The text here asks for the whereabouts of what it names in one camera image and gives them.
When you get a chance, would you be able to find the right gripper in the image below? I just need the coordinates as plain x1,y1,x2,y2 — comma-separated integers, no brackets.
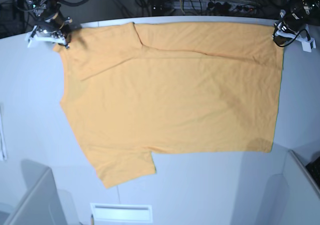
34,9,73,45

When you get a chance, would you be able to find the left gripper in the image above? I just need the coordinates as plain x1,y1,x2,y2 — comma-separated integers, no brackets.
272,9,307,48

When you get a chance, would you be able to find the yellow orange T-shirt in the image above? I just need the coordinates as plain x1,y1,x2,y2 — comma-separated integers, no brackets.
54,22,284,188

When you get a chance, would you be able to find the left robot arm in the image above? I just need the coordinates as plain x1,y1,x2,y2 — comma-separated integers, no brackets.
272,0,320,53

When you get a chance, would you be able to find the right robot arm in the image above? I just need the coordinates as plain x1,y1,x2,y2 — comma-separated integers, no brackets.
25,0,73,49

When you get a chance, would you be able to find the white power strip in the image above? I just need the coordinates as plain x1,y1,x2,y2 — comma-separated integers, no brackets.
172,0,258,13

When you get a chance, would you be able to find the grey partition panel right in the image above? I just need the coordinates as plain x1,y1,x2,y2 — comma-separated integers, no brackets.
279,150,320,225

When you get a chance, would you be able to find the grey partition panel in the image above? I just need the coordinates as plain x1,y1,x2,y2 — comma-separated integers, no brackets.
279,150,320,225
0,166,67,225

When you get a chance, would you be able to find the grey partition panel left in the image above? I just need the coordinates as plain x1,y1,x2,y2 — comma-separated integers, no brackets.
0,166,67,225

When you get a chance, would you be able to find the white label plate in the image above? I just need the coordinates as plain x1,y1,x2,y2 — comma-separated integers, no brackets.
90,203,153,224

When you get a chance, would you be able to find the pencil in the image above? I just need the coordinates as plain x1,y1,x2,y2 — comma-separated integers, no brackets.
90,214,95,225

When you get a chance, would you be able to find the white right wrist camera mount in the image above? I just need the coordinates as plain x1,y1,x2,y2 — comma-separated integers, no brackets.
25,25,69,49

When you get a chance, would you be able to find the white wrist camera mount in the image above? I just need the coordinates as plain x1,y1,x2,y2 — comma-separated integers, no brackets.
25,25,69,49
272,21,317,53

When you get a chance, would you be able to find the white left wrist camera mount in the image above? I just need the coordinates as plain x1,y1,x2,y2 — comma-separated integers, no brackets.
272,21,317,53

